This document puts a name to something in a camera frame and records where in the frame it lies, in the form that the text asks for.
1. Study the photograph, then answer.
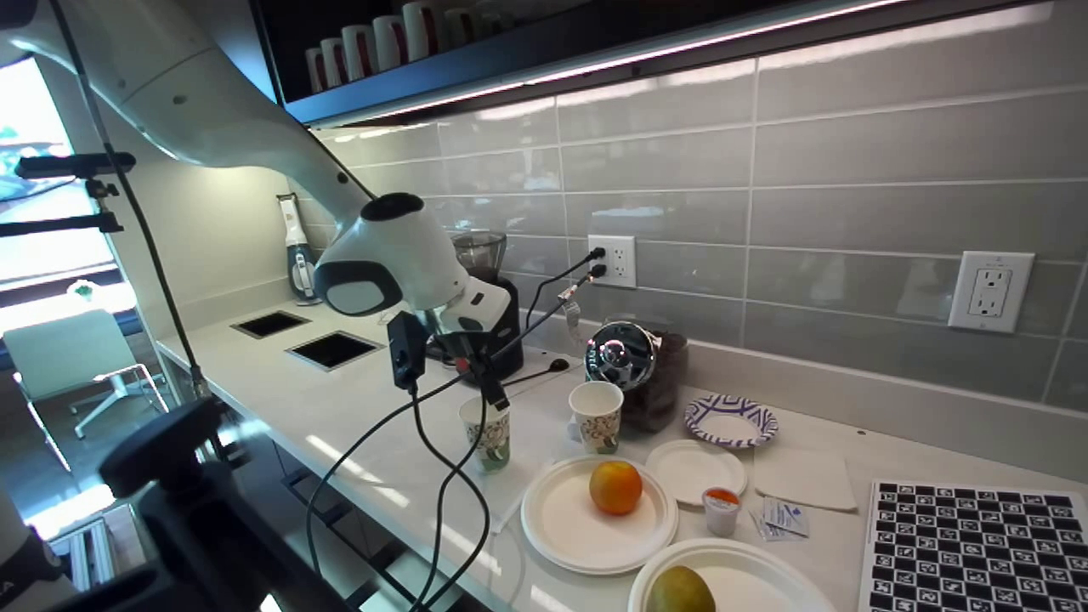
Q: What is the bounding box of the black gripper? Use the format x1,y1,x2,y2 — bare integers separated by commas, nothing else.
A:
434,321,514,416

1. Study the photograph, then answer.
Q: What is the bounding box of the small cup red sauce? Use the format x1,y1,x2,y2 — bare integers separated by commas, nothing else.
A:
701,487,745,541

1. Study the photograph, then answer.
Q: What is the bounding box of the small white tap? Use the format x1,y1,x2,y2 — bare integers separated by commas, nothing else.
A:
550,281,589,333

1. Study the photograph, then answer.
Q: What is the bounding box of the black coffee grinder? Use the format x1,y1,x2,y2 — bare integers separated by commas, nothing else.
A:
449,227,528,386

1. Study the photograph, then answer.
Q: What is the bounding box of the shiny silver kettle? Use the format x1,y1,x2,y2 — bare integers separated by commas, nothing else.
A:
582,318,667,393

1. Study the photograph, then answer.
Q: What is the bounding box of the large white paper plate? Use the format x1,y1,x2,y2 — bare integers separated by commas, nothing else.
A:
517,452,684,576

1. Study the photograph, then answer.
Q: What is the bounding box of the orange fruit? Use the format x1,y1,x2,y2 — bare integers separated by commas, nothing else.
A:
586,455,646,519

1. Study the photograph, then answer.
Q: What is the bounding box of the small white paper plate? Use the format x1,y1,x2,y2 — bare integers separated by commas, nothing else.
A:
644,436,752,510

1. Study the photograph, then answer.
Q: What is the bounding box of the blue patterned paper plate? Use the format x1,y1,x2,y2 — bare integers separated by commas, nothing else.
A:
679,389,782,455

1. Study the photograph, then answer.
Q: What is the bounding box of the yellow green fruit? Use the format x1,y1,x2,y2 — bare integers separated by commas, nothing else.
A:
644,559,720,612

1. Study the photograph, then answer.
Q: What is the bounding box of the white card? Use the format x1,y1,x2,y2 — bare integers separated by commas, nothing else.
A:
756,496,815,541

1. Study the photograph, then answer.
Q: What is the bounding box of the white paper napkin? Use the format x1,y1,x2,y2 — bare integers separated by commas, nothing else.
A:
752,450,861,512

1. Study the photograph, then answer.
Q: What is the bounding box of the white plate with rim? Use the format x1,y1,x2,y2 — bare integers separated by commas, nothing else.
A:
624,532,844,612

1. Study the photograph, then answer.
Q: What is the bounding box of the white office chair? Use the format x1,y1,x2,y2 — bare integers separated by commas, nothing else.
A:
0,304,173,472

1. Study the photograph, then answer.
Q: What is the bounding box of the black white checkerboard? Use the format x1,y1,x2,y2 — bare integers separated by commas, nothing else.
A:
857,479,1088,612

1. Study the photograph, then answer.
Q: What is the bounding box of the black long handled brush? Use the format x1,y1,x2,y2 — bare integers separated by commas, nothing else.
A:
504,355,575,389

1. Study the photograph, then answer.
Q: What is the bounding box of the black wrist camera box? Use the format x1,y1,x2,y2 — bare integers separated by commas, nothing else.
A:
385,309,432,389

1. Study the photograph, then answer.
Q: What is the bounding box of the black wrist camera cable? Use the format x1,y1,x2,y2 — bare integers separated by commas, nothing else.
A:
405,382,497,612

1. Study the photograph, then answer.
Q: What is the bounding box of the black power cable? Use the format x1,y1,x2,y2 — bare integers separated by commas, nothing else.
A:
300,263,612,582
520,244,612,344

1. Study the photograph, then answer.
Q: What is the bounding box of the white wall outlet with plugs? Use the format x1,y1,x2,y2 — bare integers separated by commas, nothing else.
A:
586,231,639,289

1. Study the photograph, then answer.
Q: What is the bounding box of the white black wall dispenser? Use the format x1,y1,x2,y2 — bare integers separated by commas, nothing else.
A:
275,189,326,302

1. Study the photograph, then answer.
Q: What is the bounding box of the black wall shelf unit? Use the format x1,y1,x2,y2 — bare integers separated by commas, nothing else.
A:
241,0,1022,131

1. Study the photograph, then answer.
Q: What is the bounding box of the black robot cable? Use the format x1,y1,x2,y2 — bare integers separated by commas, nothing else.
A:
44,0,215,400

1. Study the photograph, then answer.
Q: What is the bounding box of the black bar camera on arm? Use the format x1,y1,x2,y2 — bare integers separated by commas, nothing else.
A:
0,150,138,242

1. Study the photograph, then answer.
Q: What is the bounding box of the white empty wall outlet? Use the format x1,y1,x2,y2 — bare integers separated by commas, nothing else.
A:
944,248,1037,337

